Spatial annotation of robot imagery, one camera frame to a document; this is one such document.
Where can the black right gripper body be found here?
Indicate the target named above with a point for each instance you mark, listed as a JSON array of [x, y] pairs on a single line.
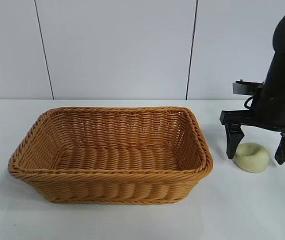
[[275, 100]]

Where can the pale round egg yolk pastry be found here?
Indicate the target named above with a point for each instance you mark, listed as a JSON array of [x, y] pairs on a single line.
[[255, 163]]

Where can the tan woven wicker basket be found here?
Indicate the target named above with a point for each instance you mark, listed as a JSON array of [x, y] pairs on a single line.
[[107, 185]]

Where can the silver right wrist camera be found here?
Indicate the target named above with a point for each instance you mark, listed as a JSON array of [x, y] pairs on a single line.
[[242, 88]]

